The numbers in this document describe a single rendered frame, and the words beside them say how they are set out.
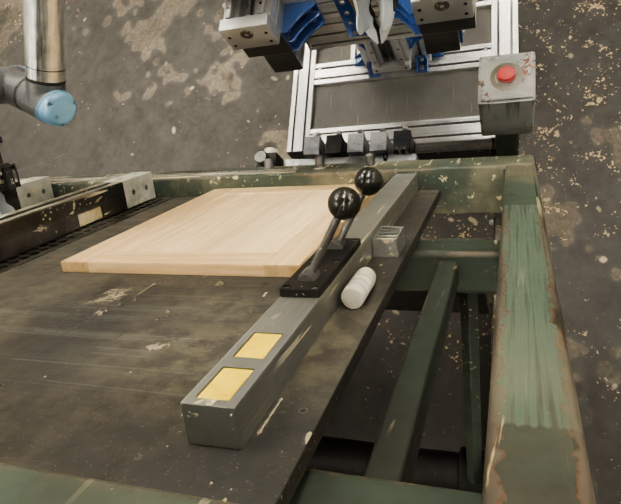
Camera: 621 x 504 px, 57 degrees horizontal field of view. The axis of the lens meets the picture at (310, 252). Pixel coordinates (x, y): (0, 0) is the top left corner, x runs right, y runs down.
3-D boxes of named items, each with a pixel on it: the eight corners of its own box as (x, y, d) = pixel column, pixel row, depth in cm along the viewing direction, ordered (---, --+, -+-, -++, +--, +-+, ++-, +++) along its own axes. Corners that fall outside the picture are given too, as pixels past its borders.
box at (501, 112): (532, 90, 141) (535, 49, 124) (532, 135, 138) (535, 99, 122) (482, 94, 145) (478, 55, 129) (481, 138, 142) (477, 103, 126)
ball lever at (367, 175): (349, 254, 81) (390, 172, 75) (341, 263, 78) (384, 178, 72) (325, 242, 82) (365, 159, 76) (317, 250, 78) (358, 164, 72)
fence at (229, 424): (418, 190, 131) (417, 172, 130) (241, 451, 46) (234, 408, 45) (396, 190, 132) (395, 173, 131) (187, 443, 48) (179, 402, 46)
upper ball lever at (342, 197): (324, 286, 70) (370, 192, 65) (314, 298, 67) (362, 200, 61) (297, 271, 71) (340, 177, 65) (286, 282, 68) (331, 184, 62)
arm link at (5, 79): (54, 110, 126) (6, 116, 118) (23, 94, 131) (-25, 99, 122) (53, 74, 123) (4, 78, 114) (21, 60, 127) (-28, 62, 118)
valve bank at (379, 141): (437, 147, 165) (426, 108, 143) (435, 193, 161) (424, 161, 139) (278, 155, 181) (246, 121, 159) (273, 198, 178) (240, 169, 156)
